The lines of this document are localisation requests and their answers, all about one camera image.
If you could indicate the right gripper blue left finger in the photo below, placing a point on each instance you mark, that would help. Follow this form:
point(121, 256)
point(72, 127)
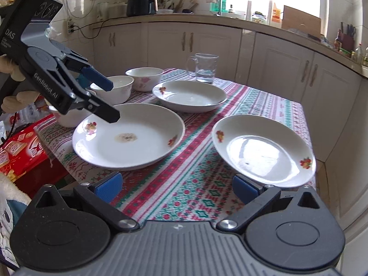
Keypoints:
point(96, 198)

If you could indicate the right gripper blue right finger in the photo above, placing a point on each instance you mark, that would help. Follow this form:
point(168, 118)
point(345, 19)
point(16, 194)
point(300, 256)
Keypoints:
point(257, 200)

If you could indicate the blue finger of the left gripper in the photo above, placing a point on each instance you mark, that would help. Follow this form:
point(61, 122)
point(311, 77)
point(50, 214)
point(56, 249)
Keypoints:
point(94, 76)
point(102, 109)

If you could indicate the white plate with stain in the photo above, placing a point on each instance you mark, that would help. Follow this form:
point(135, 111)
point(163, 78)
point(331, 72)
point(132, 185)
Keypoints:
point(144, 134)

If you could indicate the white plate fruit decal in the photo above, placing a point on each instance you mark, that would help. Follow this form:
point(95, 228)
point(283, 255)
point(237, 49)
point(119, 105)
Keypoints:
point(189, 96)
point(264, 150)

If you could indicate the white kitchen cabinets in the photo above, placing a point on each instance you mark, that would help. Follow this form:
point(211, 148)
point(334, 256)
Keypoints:
point(301, 83)

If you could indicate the gloved left hand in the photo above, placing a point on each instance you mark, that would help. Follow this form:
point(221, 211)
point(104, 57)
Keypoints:
point(14, 97)

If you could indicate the white bowl pink flowers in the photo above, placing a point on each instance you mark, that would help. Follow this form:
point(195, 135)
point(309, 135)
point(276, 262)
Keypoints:
point(145, 78)

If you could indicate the patterned red green tablecloth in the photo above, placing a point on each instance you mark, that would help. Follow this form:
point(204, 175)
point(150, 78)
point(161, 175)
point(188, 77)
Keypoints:
point(193, 183)

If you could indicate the red snack box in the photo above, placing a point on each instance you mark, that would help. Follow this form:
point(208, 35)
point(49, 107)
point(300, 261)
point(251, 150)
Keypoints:
point(25, 162)

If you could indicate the black air fryer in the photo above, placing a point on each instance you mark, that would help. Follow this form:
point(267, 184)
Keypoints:
point(141, 7)

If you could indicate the clear glass mug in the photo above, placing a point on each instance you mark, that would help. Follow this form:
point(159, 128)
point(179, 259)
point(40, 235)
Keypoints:
point(202, 66)

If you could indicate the dark soy sauce bottle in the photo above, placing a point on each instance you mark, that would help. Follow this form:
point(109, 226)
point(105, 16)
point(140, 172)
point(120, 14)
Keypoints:
point(338, 40)

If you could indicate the orange juice bottle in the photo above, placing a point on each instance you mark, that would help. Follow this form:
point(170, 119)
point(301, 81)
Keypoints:
point(276, 14)

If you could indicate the knife block with knives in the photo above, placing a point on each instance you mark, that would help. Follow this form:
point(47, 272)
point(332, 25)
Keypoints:
point(348, 34)

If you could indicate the wooden cutting board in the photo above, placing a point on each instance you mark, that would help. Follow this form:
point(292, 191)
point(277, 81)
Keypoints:
point(295, 19)

